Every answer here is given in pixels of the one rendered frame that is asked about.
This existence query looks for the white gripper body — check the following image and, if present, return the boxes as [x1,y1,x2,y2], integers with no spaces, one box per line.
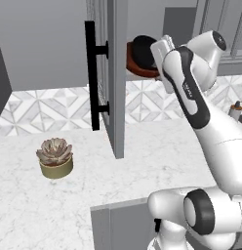
[149,34,176,81]

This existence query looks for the grey closed wall cabinet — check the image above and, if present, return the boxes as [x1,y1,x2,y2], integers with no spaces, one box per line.
[0,0,89,93]

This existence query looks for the grey base cabinet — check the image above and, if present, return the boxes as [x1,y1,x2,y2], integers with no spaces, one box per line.
[90,197,160,250]

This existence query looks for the brown bowl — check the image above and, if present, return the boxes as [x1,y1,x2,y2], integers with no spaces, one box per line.
[126,41,161,79]

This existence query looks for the succulent in tan pot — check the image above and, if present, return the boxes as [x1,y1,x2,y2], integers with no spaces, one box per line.
[35,137,75,181]

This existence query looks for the grey panelled wall cabinets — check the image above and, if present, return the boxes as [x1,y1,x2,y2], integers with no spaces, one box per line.
[192,0,242,78]

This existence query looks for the black bowl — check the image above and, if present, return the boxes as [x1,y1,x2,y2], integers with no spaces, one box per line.
[131,34,158,71]

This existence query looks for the black bar door handle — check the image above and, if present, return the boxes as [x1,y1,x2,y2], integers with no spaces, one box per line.
[84,21,110,132]

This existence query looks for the dark grey tall panel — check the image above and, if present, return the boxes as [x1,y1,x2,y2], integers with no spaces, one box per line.
[0,33,13,123]

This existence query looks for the grey cabinet door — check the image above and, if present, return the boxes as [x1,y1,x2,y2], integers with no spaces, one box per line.
[85,0,129,160]

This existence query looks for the grey open wall cabinet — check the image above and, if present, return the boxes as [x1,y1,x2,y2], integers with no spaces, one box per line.
[126,0,199,82]

